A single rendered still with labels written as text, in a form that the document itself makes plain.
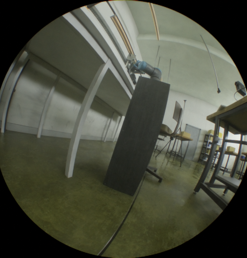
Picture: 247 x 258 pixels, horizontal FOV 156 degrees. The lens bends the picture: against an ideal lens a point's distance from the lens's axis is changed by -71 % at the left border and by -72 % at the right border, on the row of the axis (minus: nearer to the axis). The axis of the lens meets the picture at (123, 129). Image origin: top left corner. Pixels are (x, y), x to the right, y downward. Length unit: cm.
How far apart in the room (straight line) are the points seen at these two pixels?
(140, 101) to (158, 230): 78
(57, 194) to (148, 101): 77
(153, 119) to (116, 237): 66
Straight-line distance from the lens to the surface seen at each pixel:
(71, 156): 60
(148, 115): 58
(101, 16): 213
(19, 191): 57
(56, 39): 83
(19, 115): 134
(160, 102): 62
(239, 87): 127
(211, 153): 115
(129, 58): 99
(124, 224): 52
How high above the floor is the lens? 42
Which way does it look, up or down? 1 degrees up
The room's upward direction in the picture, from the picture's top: 19 degrees clockwise
